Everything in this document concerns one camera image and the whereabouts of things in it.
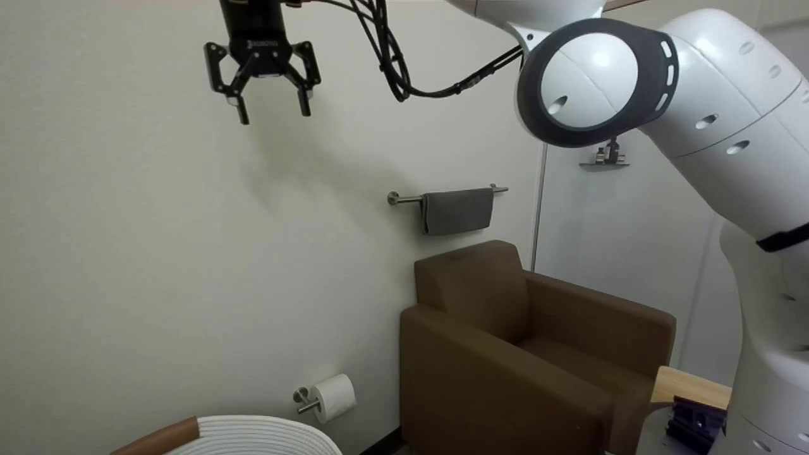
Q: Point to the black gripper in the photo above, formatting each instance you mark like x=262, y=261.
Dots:
x=256, y=34

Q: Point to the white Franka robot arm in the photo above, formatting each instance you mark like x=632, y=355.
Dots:
x=724, y=126

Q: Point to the chrome towel bar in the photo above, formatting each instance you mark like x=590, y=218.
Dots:
x=402, y=197

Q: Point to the grey hanging towel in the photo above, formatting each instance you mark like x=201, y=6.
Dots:
x=455, y=211

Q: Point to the chrome toilet paper holder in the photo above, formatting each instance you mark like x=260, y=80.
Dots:
x=304, y=398

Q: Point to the white toilet paper roll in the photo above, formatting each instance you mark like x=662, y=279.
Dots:
x=337, y=394

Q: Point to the dark bottle on shelf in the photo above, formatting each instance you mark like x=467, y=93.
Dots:
x=606, y=152

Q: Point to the glass shower shelf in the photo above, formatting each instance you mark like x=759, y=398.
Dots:
x=606, y=164

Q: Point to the brown armchair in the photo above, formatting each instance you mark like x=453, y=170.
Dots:
x=470, y=386

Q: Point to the light wooden side table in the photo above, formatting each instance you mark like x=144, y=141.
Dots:
x=690, y=384

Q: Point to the purple bag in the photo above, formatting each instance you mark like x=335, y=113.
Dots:
x=695, y=423

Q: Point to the glass shower enclosure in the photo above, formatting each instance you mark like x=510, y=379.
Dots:
x=623, y=242

